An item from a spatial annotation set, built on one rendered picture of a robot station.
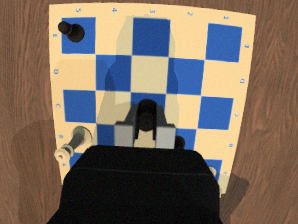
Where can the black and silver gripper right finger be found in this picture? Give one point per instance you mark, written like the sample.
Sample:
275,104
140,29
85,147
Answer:
165,132

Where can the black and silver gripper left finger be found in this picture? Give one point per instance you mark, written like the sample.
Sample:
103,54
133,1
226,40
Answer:
125,132

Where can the blue and cream chessboard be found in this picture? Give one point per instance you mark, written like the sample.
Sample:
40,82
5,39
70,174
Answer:
195,62

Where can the white chess piece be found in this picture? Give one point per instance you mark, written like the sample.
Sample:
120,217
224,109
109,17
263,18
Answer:
80,137
214,173

